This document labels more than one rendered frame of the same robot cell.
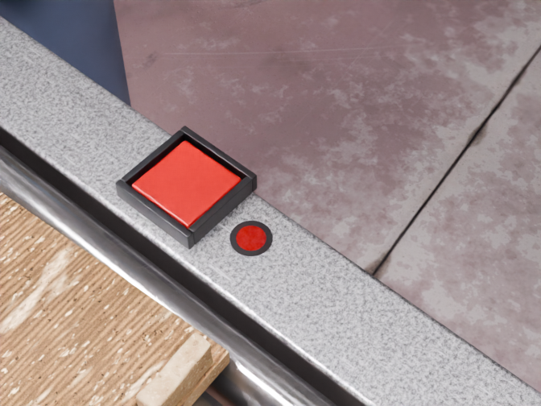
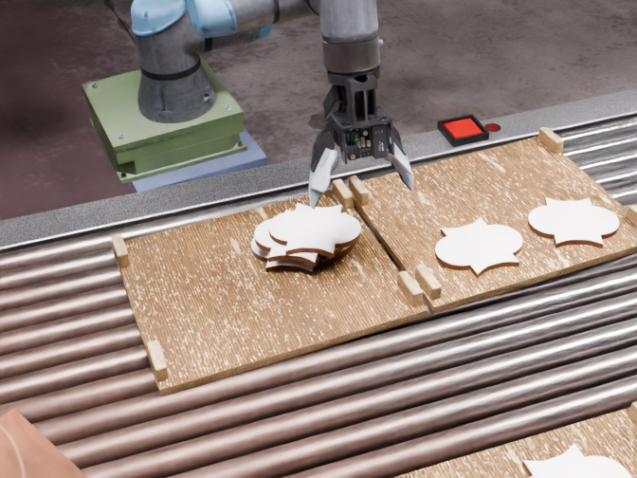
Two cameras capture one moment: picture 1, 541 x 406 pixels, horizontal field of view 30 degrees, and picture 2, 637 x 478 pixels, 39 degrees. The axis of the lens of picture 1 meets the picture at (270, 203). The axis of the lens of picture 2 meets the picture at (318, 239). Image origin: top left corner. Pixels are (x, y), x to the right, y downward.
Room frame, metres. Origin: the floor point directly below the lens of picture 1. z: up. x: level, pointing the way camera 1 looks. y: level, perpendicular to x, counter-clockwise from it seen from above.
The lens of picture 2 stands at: (-0.10, 1.50, 1.86)
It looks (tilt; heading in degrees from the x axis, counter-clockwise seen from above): 38 degrees down; 302
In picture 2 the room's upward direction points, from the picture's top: 2 degrees counter-clockwise
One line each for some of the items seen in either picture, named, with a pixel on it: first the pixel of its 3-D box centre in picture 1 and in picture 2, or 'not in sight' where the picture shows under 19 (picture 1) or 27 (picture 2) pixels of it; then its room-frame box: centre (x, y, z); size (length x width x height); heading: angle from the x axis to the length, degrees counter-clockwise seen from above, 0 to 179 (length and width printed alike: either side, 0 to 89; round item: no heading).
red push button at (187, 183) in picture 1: (187, 186); (463, 131); (0.46, 0.06, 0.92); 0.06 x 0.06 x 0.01; 49
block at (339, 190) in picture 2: not in sight; (342, 193); (0.55, 0.39, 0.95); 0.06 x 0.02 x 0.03; 142
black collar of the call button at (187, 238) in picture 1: (187, 185); (463, 130); (0.46, 0.06, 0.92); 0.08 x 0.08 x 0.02; 49
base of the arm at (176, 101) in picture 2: not in sight; (172, 81); (0.99, 0.29, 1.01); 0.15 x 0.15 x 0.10
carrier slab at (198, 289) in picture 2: not in sight; (261, 279); (0.56, 0.63, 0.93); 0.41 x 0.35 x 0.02; 52
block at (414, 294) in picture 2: not in sight; (409, 287); (0.34, 0.56, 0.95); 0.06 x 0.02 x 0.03; 142
